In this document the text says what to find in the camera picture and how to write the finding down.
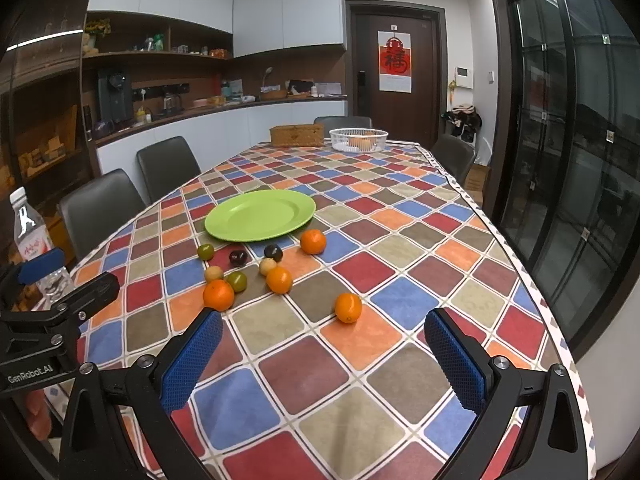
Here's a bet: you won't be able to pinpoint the white wall intercom panel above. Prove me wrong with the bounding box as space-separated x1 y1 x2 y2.
454 66 474 90

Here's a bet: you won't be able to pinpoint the checkered colourful tablecloth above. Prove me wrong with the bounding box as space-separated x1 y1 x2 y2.
46 143 596 479

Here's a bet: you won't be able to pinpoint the white wire basket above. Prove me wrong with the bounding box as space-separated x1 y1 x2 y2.
329 128 388 154

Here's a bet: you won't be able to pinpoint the oranges in basket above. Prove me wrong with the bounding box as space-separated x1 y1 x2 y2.
348 133 378 152

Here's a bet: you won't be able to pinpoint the person's left hand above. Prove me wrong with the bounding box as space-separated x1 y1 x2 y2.
25 390 52 441

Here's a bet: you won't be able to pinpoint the red fu poster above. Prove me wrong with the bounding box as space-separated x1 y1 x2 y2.
378 29 412 94

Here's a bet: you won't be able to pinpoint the tan round fruit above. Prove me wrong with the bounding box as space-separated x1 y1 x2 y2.
204 266 224 283
259 258 278 276

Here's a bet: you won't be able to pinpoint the green plate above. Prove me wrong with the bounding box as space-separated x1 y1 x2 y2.
204 190 316 243

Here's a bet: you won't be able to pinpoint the clear plastic water bottle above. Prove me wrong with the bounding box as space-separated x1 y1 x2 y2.
10 186 74 307

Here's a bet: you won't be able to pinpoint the green tomato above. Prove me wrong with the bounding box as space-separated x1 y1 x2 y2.
196 243 215 261
226 271 247 292

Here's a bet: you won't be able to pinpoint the black coffee machine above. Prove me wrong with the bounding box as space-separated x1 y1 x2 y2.
98 70 134 125

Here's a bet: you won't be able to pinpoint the dark purple plum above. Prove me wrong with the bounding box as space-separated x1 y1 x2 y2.
264 244 283 262
229 249 248 268

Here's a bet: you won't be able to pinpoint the orange mandarin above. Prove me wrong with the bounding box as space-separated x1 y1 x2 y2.
334 292 362 324
300 229 326 255
203 280 235 312
266 266 293 295

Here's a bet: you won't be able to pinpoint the dark grey chair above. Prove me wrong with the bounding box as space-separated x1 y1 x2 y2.
60 168 145 260
431 134 475 185
137 136 201 202
314 116 372 138

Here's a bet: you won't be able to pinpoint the white counter cabinet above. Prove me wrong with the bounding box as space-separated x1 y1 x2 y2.
96 99 347 190

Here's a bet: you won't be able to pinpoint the dark brown door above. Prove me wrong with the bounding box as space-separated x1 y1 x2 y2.
346 0 447 148

